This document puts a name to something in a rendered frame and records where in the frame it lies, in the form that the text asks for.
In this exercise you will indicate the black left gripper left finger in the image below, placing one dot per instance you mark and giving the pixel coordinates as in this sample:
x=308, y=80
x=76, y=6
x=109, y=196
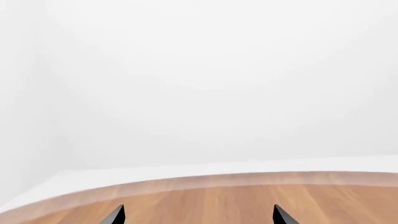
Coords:
x=117, y=216

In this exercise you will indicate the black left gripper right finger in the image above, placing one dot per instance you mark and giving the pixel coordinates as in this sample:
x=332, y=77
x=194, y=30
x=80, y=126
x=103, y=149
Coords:
x=280, y=217

